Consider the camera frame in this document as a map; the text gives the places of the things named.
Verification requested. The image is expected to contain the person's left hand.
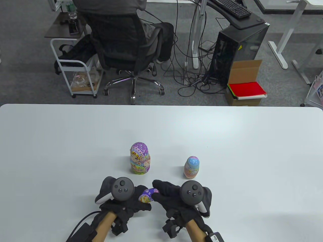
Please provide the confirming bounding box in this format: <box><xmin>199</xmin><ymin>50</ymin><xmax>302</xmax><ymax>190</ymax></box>
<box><xmin>100</xmin><ymin>185</ymin><xmax>152</xmax><ymax>220</ymax></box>

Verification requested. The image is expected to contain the person's right hand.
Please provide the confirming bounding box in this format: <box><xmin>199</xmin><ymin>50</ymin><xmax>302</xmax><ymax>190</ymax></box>
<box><xmin>152</xmin><ymin>179</ymin><xmax>200</xmax><ymax>220</ymax></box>

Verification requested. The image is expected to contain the small purple Russian doll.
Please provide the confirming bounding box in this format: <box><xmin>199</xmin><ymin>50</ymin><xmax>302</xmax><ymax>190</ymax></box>
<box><xmin>139</xmin><ymin>188</ymin><xmax>160</xmax><ymax>203</ymax></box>

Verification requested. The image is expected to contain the blue white floral Russian doll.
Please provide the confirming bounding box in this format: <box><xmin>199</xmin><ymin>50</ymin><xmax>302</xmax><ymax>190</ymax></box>
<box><xmin>183</xmin><ymin>156</ymin><xmax>200</xmax><ymax>179</ymax></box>

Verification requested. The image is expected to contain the largest multicoloured Russian doll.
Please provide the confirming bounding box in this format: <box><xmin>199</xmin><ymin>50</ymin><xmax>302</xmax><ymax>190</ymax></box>
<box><xmin>130</xmin><ymin>142</ymin><xmax>151</xmax><ymax>175</ymax></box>

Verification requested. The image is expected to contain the person's right forearm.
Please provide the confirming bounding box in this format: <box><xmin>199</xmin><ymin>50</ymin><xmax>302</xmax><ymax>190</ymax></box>
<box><xmin>185</xmin><ymin>219</ymin><xmax>208</xmax><ymax>242</ymax></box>

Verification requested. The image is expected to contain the person's left forearm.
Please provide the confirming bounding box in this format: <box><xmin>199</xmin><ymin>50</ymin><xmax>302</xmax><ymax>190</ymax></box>
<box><xmin>95</xmin><ymin>212</ymin><xmax>116</xmax><ymax>242</ymax></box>

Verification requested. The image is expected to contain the black white tracking controller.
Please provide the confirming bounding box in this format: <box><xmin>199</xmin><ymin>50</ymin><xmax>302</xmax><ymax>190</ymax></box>
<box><xmin>95</xmin><ymin>176</ymin><xmax>135</xmax><ymax>204</ymax></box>
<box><xmin>180</xmin><ymin>181</ymin><xmax>212</xmax><ymax>218</ymax></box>

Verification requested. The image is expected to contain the black sensor box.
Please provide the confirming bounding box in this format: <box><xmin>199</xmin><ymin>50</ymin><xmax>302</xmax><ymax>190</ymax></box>
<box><xmin>66</xmin><ymin>222</ymin><xmax>97</xmax><ymax>242</ymax></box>
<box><xmin>205</xmin><ymin>233</ymin><xmax>224</xmax><ymax>242</ymax></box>

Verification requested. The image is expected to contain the red folder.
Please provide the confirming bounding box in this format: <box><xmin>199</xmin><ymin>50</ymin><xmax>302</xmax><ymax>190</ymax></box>
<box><xmin>228</xmin><ymin>81</ymin><xmax>267</xmax><ymax>97</ymax></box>

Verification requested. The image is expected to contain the clear plastic bag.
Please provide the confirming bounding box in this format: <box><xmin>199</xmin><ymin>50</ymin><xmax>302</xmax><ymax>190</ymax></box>
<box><xmin>71</xmin><ymin>71</ymin><xmax>94</xmax><ymax>92</ymax></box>

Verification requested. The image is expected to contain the cardboard box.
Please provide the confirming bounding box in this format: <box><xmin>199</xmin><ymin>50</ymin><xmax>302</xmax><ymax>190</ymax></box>
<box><xmin>225</xmin><ymin>59</ymin><xmax>268</xmax><ymax>106</ymax></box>

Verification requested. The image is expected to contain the white rolling cart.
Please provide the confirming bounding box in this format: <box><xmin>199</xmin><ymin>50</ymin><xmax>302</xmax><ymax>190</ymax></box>
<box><xmin>50</xmin><ymin>38</ymin><xmax>104</xmax><ymax>99</ymax></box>

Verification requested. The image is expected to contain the white desk leg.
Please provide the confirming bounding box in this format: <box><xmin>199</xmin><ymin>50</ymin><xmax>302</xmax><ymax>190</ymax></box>
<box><xmin>267</xmin><ymin>0</ymin><xmax>311</xmax><ymax>70</ymax></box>
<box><xmin>187</xmin><ymin>0</ymin><xmax>208</xmax><ymax>70</ymax></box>

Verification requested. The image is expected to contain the black computer tower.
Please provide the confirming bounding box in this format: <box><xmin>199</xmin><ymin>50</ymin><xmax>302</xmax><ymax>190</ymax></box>
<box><xmin>210</xmin><ymin>22</ymin><xmax>270</xmax><ymax>87</ymax></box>

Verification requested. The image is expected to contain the black mesh office chair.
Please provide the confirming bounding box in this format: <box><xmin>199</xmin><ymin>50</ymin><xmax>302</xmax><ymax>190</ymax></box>
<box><xmin>81</xmin><ymin>11</ymin><xmax>166</xmax><ymax>105</ymax></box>

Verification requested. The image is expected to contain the black backpack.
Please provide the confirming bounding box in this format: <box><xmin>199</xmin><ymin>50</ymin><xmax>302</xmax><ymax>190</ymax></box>
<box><xmin>54</xmin><ymin>34</ymin><xmax>98</xmax><ymax>75</ymax></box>

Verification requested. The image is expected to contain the grey desk leg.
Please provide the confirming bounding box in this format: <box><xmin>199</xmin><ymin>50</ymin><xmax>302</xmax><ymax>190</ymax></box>
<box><xmin>291</xmin><ymin>38</ymin><xmax>323</xmax><ymax>85</ymax></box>

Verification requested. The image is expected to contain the white paper bag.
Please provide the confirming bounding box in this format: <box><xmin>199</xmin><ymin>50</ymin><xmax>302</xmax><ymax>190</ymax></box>
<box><xmin>300</xmin><ymin>71</ymin><xmax>323</xmax><ymax>109</ymax></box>

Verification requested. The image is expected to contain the black curved desk top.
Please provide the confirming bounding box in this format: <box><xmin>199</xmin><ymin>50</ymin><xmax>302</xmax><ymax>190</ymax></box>
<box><xmin>206</xmin><ymin>0</ymin><xmax>265</xmax><ymax>30</ymax></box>

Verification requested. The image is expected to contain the dark brown side table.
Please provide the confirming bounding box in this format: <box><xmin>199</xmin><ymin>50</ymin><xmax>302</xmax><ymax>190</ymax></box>
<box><xmin>45</xmin><ymin>11</ymin><xmax>89</xmax><ymax>39</ymax></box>

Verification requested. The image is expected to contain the black keyboard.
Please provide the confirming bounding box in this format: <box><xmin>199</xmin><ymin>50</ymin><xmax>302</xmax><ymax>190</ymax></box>
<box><xmin>209</xmin><ymin>0</ymin><xmax>252</xmax><ymax>19</ymax></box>

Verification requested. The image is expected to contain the clear green label water bottle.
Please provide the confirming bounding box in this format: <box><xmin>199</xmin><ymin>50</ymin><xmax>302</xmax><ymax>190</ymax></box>
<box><xmin>66</xmin><ymin>0</ymin><xmax>77</xmax><ymax>20</ymax></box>

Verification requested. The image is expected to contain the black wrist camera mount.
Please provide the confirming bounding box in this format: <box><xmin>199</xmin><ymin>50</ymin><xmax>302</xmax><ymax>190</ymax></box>
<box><xmin>162</xmin><ymin>218</ymin><xmax>182</xmax><ymax>238</ymax></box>
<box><xmin>111</xmin><ymin>214</ymin><xmax>128</xmax><ymax>236</ymax></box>

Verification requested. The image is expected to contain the black glove cable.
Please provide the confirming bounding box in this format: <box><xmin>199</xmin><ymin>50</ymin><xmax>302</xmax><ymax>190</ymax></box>
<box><xmin>67</xmin><ymin>211</ymin><xmax>101</xmax><ymax>241</ymax></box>

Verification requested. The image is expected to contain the tangle of black cables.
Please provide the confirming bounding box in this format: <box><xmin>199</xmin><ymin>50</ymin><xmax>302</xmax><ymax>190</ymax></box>
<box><xmin>161</xmin><ymin>0</ymin><xmax>227</xmax><ymax>97</ymax></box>

